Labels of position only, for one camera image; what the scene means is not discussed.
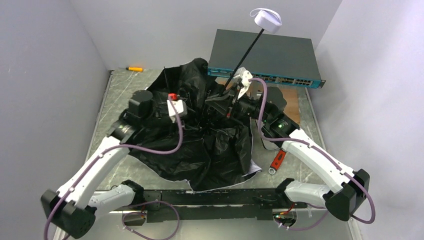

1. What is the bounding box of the black umbrella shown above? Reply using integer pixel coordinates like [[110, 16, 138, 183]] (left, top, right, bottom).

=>
[[127, 8, 283, 192]]

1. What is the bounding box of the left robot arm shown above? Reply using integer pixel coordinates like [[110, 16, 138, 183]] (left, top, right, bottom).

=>
[[40, 90, 187, 240]]

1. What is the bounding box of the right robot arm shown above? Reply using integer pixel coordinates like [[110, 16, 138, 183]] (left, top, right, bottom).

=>
[[205, 87, 376, 224]]

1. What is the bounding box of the plywood board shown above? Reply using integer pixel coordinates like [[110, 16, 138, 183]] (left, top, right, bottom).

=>
[[215, 79, 302, 125]]

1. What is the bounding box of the orange utility knife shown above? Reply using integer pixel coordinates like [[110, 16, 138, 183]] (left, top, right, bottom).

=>
[[125, 67, 144, 72]]

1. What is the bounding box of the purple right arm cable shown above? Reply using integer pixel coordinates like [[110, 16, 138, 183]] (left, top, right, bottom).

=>
[[250, 77, 377, 232]]

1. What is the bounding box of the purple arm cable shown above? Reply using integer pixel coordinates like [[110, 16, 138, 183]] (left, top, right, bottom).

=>
[[250, 77, 377, 232], [43, 96, 185, 240]]

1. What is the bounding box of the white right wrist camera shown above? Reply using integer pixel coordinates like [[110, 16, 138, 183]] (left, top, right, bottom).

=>
[[234, 67, 253, 100]]

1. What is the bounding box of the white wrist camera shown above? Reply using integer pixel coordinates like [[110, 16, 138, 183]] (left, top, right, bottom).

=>
[[167, 93, 188, 123], [234, 67, 253, 100]]

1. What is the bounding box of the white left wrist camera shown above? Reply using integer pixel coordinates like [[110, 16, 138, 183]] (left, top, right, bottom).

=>
[[167, 93, 188, 123]]

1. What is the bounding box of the grey network switch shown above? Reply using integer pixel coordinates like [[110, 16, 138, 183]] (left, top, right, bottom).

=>
[[207, 29, 325, 89]]

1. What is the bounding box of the red handled adjustable wrench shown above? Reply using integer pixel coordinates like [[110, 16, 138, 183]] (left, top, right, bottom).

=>
[[268, 149, 287, 175]]

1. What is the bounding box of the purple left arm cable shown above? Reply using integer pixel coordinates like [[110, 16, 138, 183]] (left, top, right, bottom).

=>
[[43, 96, 185, 240]]

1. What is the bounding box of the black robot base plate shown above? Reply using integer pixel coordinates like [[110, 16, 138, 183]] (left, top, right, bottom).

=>
[[110, 188, 307, 223]]

